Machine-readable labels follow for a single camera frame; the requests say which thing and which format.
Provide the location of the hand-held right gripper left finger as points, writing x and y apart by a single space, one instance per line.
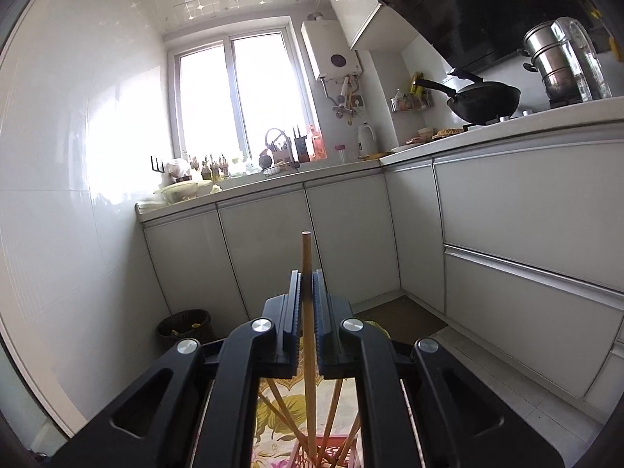
295 317

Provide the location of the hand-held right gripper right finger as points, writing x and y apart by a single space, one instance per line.
318 317

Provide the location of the pink plastic basket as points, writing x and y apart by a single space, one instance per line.
331 459

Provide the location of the white base cabinet with doors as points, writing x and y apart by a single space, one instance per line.
273 243

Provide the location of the brown floor mat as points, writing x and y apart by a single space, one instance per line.
404 317

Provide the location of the dark woven trash bin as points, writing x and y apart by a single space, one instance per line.
185 331

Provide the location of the floral printed blanket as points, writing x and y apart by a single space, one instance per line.
282 429

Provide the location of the wooden utensil holder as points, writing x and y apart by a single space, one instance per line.
279 153

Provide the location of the glass bowl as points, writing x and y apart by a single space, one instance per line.
180 192

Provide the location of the black knife block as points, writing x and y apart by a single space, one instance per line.
301 146

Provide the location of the row of small bottles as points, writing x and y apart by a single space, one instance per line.
209 168

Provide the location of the orange bottle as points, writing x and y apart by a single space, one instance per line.
317 144

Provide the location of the white thermos jug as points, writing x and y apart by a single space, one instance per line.
365 142

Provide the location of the water heater pipes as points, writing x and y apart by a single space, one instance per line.
346 100

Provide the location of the white base cabinet with drawers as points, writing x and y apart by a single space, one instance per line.
526 234

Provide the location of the kitchen window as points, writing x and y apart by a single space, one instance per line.
243 97

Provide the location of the black wok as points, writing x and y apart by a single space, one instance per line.
487 102

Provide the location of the stainless steel steamer pot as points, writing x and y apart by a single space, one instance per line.
546 63

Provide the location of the black range hood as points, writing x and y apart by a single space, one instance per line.
487 5

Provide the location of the clear plastic pitcher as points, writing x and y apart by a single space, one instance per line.
592 68

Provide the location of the black wall hook rack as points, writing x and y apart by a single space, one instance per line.
157 165

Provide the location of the wall spice rack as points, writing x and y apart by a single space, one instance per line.
412 100

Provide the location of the white wall water heater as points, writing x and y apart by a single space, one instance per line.
331 51

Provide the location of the white wall cabinet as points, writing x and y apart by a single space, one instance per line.
360 5

